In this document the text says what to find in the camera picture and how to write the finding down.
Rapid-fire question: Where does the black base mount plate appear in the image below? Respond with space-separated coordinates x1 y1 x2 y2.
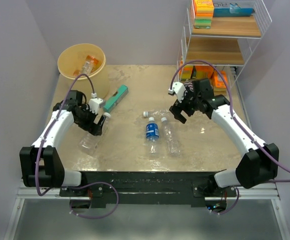
59 171 237 208

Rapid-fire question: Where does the teal rectangular box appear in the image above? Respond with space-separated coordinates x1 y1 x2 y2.
103 84 129 113

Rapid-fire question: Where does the blue label clear bottle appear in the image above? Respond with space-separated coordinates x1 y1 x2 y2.
145 117 160 158

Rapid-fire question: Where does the orange box right bottom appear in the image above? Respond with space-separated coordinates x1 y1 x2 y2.
211 71 228 89

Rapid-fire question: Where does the white wire shelf rack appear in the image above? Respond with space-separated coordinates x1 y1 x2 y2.
175 0 273 96

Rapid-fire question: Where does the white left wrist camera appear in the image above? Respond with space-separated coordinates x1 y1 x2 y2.
88 93 106 115

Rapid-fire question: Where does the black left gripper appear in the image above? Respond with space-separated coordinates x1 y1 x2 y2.
75 104 106 136

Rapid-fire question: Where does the crushed clear bottle white cap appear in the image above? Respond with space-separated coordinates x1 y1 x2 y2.
142 109 172 118

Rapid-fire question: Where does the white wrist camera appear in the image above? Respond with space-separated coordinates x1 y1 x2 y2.
168 82 186 103
88 93 106 115

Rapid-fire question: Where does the slim clear bottle white cap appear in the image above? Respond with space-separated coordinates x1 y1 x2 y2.
161 117 181 157

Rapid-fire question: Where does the yellow plastic bin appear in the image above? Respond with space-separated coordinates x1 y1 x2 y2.
57 43 110 99

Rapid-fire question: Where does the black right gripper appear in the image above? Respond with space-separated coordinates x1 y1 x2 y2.
170 85 202 124

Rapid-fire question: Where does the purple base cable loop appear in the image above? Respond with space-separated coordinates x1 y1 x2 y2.
69 181 120 220

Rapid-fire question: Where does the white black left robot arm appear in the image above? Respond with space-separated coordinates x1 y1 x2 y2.
19 90 106 196

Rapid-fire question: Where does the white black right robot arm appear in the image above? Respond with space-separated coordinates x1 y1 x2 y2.
168 79 279 197

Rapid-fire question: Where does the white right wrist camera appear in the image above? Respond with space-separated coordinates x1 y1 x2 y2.
168 82 186 103

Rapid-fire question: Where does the stacked colourful sponges top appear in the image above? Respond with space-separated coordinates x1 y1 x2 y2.
192 0 214 29

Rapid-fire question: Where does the sponge pack bottom shelf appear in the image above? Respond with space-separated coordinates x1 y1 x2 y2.
178 65 194 81

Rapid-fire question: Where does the purple wavy pattern pouch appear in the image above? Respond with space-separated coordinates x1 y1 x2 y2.
183 80 194 92

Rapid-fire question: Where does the orange box bottom shelf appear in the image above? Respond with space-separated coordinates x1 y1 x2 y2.
195 65 214 79

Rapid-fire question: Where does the orange label clear bottle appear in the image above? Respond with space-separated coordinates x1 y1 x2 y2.
73 55 99 76

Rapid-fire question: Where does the large clear square bottle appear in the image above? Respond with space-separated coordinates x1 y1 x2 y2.
78 112 111 156

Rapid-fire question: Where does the blue box on shelf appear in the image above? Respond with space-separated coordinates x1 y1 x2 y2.
213 1 255 18

